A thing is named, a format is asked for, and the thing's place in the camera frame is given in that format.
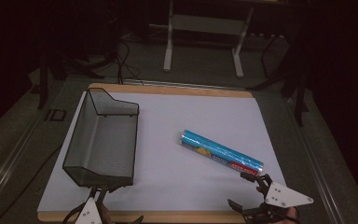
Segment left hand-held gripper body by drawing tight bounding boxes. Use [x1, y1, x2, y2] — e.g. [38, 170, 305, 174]
[62, 195, 106, 224]

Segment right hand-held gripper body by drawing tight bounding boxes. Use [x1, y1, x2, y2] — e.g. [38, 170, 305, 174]
[242, 173, 314, 224]

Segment blue roll of wrap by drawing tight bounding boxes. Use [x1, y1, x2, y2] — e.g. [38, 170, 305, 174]
[178, 129, 265, 177]

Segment black wire mesh basket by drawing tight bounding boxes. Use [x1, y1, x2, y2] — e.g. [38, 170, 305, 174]
[62, 87, 140, 189]

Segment person's left hand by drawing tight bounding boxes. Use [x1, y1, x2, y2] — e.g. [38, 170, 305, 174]
[100, 203, 115, 224]

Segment person's right hand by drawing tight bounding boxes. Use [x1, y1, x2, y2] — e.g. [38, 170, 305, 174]
[283, 206, 300, 224]

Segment white table mat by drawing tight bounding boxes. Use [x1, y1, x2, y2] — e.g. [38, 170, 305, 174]
[36, 91, 287, 213]

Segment black tripod stand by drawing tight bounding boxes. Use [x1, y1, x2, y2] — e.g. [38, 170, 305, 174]
[246, 31, 310, 127]

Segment metal floor strip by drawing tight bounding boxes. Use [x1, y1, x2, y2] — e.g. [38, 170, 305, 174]
[121, 78, 241, 91]

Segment black stand legs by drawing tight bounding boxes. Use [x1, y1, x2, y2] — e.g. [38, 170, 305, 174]
[36, 36, 120, 110]

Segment white metal stand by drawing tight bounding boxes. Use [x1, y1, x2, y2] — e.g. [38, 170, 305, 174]
[162, 0, 255, 78]

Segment metal floor rail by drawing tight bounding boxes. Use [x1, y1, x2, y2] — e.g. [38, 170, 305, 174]
[0, 105, 52, 213]
[283, 96, 358, 224]

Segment small black floor bracket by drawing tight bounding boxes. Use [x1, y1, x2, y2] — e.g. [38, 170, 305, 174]
[44, 108, 67, 122]

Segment black cables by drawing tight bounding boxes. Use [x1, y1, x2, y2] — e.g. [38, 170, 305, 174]
[115, 39, 145, 86]

